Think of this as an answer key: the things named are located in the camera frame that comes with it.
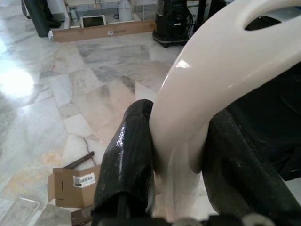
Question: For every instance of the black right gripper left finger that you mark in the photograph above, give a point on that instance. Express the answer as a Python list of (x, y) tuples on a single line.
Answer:
[(127, 153)]

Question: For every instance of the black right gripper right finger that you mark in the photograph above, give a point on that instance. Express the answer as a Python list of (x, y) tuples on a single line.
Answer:
[(235, 164)]

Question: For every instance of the cream plastic dustpan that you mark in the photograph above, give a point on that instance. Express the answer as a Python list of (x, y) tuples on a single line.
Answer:
[(211, 70)]

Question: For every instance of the black floor appliance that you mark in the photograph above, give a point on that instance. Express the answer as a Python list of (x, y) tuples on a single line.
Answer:
[(174, 21)]

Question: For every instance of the dark brown strip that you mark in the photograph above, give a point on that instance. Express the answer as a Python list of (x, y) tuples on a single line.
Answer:
[(80, 160)]

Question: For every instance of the flat cardboard box with label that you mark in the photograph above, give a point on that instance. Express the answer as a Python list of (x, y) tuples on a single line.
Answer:
[(70, 186)]

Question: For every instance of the clear plastic packaging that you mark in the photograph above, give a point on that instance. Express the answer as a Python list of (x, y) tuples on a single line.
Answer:
[(21, 209)]

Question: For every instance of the long brown cardboard box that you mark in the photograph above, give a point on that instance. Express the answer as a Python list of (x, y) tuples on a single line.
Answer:
[(103, 31)]

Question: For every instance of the white framed picture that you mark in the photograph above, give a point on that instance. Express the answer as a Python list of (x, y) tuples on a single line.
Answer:
[(92, 21)]

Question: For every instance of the white plastic jug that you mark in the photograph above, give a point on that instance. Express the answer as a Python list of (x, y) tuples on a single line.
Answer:
[(124, 10)]

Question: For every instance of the small glass jar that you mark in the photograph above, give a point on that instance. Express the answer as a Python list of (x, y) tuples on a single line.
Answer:
[(73, 13)]

